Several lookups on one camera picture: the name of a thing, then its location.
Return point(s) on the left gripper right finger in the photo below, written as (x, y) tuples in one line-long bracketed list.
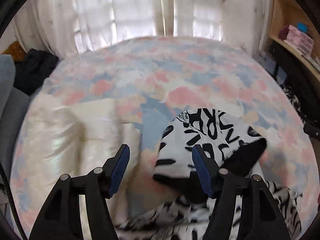
[(208, 173)]

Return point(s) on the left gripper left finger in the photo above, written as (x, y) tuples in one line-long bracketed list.
[(114, 169)]

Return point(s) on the black white graffiti jacket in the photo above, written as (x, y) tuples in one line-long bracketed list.
[(249, 207)]

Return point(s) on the black white patterned cloth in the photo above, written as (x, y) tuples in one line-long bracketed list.
[(295, 102)]

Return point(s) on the cream puffer jacket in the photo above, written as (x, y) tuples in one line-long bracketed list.
[(74, 140)]

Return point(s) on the pink storage boxes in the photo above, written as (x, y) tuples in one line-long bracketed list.
[(297, 39)]

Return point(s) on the pastel patterned bed blanket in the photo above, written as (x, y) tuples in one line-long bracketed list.
[(153, 80)]

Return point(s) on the blue rolled duvet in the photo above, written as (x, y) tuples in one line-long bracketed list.
[(14, 105)]

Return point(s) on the wooden desk shelf unit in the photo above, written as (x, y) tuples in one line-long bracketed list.
[(286, 12)]

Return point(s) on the black garment near curtain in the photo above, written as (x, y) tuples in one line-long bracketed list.
[(31, 72)]

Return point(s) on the orange wooden headboard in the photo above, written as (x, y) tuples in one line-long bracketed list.
[(16, 51)]

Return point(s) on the white floral curtain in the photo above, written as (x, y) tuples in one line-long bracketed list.
[(68, 27)]

